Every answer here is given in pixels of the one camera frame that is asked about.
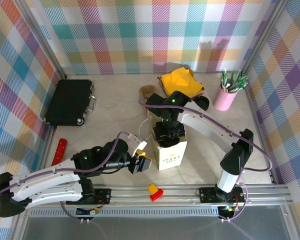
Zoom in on yellow paper napkin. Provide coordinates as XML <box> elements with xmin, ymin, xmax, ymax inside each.
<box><xmin>173</xmin><ymin>66</ymin><xmax>194</xmax><ymax>76</ymax></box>
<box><xmin>160</xmin><ymin>68</ymin><xmax>205</xmax><ymax>97</ymax></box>

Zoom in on white paper takeout bag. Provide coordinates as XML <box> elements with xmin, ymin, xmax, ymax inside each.
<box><xmin>138</xmin><ymin>109</ymin><xmax>188</xmax><ymax>172</ymax></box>

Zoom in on yellow napkins in tray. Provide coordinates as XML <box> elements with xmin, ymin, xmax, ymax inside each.
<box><xmin>156</xmin><ymin>66</ymin><xmax>206</xmax><ymax>101</ymax></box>

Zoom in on brown pulp cup carrier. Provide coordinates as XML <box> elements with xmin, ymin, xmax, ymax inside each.
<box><xmin>138</xmin><ymin>84</ymin><xmax>158</xmax><ymax>107</ymax></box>

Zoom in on red stepped toy block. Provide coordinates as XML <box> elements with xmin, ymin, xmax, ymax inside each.
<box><xmin>149</xmin><ymin>188</ymin><xmax>165</xmax><ymax>202</ymax></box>

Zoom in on red dotted flat bar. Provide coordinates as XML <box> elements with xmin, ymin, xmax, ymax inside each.
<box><xmin>51</xmin><ymin>138</ymin><xmax>68</xmax><ymax>167</ymax></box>

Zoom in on pink straw holder cup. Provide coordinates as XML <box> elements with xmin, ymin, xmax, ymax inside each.
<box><xmin>212</xmin><ymin>84</ymin><xmax>239</xmax><ymax>112</ymax></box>

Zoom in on small controller board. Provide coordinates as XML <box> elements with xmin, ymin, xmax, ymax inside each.
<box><xmin>76</xmin><ymin>206</ymin><xmax>101</xmax><ymax>217</ymax></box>
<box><xmin>218</xmin><ymin>205</ymin><xmax>237</xmax><ymax>215</ymax></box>

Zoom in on grey metal panel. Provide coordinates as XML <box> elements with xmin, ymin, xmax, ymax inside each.
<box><xmin>22</xmin><ymin>215</ymin><xmax>291</xmax><ymax>240</ymax></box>

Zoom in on black carrying case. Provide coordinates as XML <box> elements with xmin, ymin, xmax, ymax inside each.
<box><xmin>44</xmin><ymin>79</ymin><xmax>98</xmax><ymax>127</ymax></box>

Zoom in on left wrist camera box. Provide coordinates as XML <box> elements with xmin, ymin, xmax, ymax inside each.
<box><xmin>128</xmin><ymin>134</ymin><xmax>148</xmax><ymax>157</ymax></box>

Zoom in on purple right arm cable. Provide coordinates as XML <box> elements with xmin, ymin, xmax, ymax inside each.
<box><xmin>138</xmin><ymin>96</ymin><xmax>275</xmax><ymax>223</ymax></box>

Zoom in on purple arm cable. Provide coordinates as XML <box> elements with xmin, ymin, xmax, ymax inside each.
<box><xmin>138</xmin><ymin>96</ymin><xmax>275</xmax><ymax>223</ymax></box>
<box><xmin>0</xmin><ymin>131</ymin><xmax>131</xmax><ymax>222</ymax></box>

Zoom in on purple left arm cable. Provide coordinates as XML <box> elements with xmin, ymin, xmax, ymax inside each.
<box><xmin>0</xmin><ymin>131</ymin><xmax>131</xmax><ymax>222</ymax></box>

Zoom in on wide aluminium extrusion rail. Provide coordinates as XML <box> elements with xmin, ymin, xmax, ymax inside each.
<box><xmin>16</xmin><ymin>184</ymin><xmax>295</xmax><ymax>209</ymax></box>

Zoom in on grey slotted cable duct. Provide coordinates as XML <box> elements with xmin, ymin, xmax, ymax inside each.
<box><xmin>29</xmin><ymin>209</ymin><xmax>220</xmax><ymax>217</ymax></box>

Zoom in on aluminium frame post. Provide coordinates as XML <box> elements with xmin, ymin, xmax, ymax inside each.
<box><xmin>238</xmin><ymin>0</ymin><xmax>290</xmax><ymax>75</ymax></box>
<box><xmin>19</xmin><ymin>0</ymin><xmax>68</xmax><ymax>80</ymax></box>

